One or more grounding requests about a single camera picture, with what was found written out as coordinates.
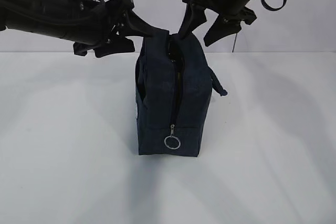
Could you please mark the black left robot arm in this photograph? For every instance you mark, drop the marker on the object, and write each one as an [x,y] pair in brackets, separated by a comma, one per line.
[43,17]

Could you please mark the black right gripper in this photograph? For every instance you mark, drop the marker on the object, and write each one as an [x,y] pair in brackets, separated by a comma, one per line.
[230,12]

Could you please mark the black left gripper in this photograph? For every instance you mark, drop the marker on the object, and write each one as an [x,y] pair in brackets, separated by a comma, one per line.
[104,27]

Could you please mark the navy blue lunch bag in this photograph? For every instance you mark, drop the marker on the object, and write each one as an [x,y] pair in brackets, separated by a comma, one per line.
[173,86]

